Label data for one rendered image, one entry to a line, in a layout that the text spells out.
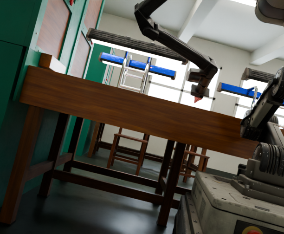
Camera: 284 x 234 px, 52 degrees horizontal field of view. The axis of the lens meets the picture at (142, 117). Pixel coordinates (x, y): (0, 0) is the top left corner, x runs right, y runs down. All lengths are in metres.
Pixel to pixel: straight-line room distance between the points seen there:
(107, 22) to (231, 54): 2.98
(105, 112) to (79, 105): 0.13
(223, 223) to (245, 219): 0.05
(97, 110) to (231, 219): 0.86
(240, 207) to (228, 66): 6.57
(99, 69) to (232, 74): 3.76
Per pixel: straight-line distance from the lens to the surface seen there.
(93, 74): 4.45
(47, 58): 1.64
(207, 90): 1.62
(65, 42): 2.01
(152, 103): 1.42
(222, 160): 7.14
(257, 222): 0.81
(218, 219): 0.79
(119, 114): 1.41
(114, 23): 7.12
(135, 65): 2.32
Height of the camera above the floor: 0.59
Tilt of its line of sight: 2 degrees up
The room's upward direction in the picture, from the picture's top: 14 degrees clockwise
